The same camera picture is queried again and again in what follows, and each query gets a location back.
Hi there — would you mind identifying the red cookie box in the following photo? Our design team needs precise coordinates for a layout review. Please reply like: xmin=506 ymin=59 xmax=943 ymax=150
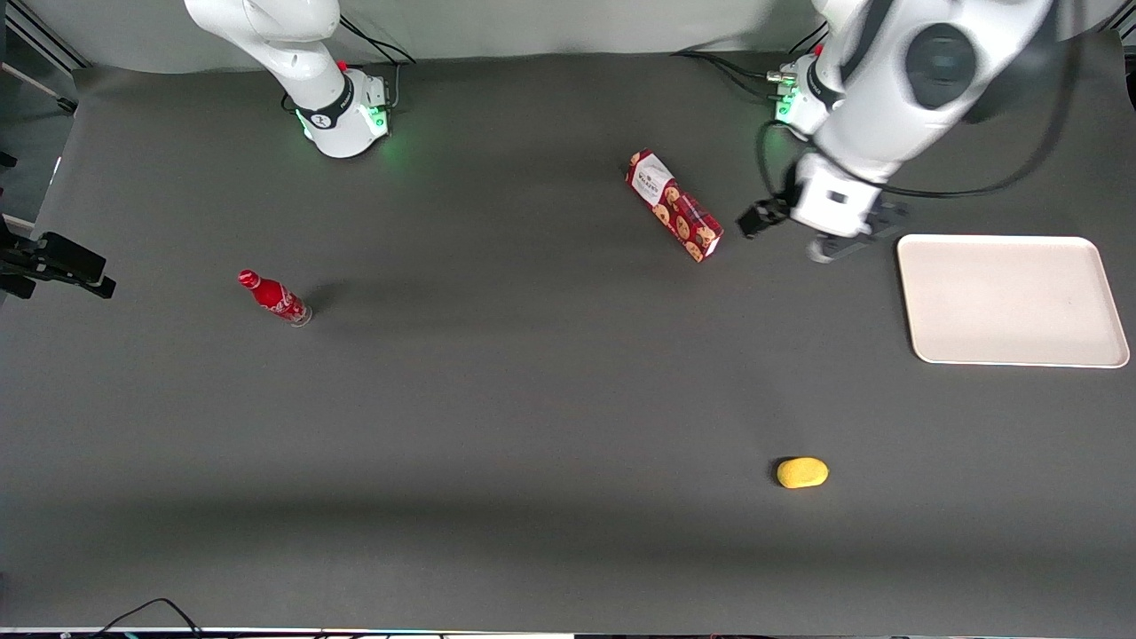
xmin=625 ymin=149 xmax=724 ymax=264

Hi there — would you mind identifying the white rectangular tray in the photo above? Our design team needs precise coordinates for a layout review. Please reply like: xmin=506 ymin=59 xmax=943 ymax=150
xmin=896 ymin=233 xmax=1132 ymax=369

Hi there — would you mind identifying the yellow sponge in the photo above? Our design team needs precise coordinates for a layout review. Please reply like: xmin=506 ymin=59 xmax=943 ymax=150
xmin=776 ymin=456 xmax=830 ymax=490

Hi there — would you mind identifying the dark grey table cover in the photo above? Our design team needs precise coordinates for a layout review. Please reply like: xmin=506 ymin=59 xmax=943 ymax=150
xmin=0 ymin=31 xmax=1136 ymax=636

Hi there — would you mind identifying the red cola bottle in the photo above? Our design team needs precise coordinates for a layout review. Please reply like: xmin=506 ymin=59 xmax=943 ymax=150
xmin=237 ymin=269 xmax=314 ymax=328

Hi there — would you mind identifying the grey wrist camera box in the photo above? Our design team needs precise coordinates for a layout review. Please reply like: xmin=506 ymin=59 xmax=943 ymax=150
xmin=807 ymin=201 xmax=912 ymax=264

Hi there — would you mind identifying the black base cable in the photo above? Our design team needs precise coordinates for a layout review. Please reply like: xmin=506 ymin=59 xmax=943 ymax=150
xmin=701 ymin=55 xmax=785 ymax=101
xmin=338 ymin=15 xmax=418 ymax=109
xmin=672 ymin=51 xmax=784 ymax=83

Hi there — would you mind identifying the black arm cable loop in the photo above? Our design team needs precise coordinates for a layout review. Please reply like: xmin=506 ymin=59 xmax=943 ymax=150
xmin=756 ymin=18 xmax=1084 ymax=216

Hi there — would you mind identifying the black clamp mount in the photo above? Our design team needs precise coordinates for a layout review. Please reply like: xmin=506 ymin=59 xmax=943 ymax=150
xmin=0 ymin=213 xmax=117 ymax=301

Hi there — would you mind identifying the black floor cable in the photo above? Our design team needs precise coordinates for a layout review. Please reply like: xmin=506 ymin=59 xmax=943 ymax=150
xmin=62 ymin=597 xmax=207 ymax=639

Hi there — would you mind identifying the aluminium frame rail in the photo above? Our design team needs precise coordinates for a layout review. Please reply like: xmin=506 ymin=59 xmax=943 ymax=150
xmin=0 ymin=0 xmax=91 ymax=74

